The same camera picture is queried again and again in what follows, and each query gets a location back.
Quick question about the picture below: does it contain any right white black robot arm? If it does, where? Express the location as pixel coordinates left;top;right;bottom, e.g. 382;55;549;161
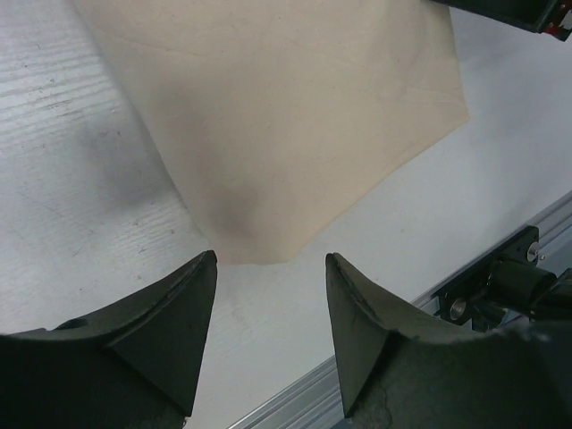
420;1;571;332

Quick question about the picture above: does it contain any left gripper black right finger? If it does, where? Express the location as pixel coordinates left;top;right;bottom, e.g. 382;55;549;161
325;253;571;428

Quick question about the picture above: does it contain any beige cloth wrap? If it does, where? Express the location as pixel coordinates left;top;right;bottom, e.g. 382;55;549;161
75;1;469;265

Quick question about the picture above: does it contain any aluminium front rail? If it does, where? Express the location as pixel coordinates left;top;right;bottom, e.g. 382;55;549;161
238;197;571;428

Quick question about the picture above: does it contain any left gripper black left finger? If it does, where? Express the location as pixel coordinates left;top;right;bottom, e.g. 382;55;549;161
1;251;217;428

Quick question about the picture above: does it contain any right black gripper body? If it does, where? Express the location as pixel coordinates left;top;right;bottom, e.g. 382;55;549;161
436;0;571;41

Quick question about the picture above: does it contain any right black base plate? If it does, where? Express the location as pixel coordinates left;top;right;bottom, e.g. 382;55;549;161
430;225;546;332

